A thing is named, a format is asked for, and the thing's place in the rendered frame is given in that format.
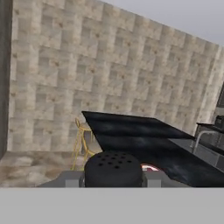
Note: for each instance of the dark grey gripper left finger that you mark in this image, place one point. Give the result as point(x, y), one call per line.
point(71, 178)

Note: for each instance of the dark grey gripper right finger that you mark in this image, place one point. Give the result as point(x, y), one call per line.
point(154, 178)

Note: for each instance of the white plate with red rim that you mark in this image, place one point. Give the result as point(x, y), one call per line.
point(151, 167)

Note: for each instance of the black marble dining table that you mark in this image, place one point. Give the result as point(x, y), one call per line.
point(131, 132)

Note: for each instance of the dark grey tall cabinet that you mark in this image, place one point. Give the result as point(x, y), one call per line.
point(4, 87)

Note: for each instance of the yellow metal bar stool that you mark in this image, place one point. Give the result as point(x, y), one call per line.
point(82, 137)

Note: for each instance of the dark grey kitchen counter run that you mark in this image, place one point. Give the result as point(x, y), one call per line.
point(208, 154)

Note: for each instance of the silver sink tap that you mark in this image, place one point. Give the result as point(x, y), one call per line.
point(204, 132)

